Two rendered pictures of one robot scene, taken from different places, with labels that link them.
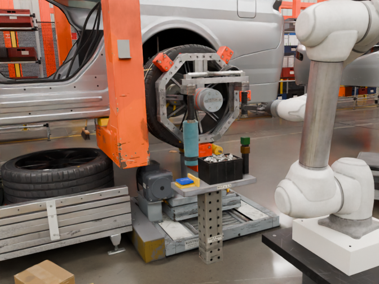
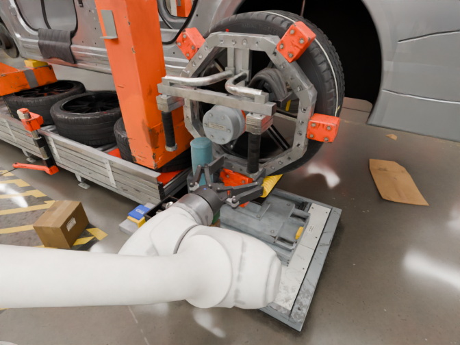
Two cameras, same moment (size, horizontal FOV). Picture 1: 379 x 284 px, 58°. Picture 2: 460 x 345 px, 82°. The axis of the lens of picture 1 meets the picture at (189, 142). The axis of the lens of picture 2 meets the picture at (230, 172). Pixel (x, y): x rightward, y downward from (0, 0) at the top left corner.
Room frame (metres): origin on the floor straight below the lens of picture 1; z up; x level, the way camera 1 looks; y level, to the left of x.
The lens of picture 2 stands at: (1.52, -0.86, 1.23)
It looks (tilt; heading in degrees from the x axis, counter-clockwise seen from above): 34 degrees down; 55
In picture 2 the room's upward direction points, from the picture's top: straight up
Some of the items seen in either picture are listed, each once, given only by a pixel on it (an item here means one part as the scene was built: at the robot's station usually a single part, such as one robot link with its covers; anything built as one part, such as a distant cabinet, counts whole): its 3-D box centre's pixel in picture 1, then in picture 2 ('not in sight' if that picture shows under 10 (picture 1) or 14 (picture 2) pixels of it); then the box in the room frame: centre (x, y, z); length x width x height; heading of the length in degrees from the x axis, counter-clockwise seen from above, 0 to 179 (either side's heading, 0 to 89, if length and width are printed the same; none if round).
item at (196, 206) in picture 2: (280, 108); (192, 215); (1.70, -0.45, 0.82); 0.09 x 0.06 x 0.09; 115
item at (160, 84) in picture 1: (199, 98); (241, 111); (2.12, -0.07, 0.85); 0.54 x 0.07 x 0.54; 115
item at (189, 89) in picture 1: (188, 89); (170, 100); (1.86, 0.00, 0.93); 0.09 x 0.05 x 0.05; 25
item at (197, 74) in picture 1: (192, 69); (199, 66); (1.97, -0.03, 1.03); 0.19 x 0.18 x 0.11; 25
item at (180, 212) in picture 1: (196, 199); (258, 221); (2.29, -0.04, 0.13); 0.50 x 0.36 x 0.10; 115
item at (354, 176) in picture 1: (349, 186); not in sight; (1.28, -0.62, 0.56); 0.18 x 0.16 x 0.22; 107
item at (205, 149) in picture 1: (198, 155); (243, 181); (2.16, -0.05, 0.48); 0.16 x 0.12 x 0.17; 25
